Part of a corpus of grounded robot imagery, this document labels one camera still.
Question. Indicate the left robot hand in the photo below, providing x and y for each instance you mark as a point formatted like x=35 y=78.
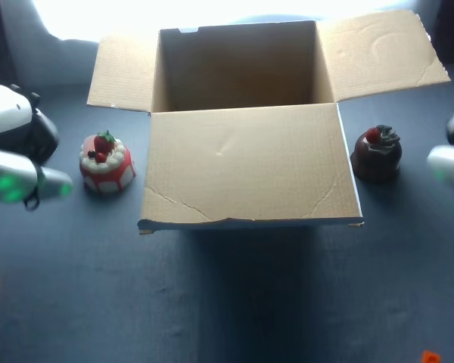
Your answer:
x=7 y=109

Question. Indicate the strawberry cream cake toy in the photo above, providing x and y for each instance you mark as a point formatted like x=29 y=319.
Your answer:
x=106 y=174

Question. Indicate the chocolate cupcake toy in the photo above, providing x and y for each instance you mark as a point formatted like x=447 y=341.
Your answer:
x=374 y=162

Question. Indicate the cardboard box with flaps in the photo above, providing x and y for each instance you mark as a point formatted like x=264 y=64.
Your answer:
x=246 y=166

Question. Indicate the orange toy brick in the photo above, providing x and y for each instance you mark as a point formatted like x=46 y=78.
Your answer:
x=431 y=358

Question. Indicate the grey table cloth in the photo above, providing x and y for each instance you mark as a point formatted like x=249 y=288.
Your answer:
x=79 y=283

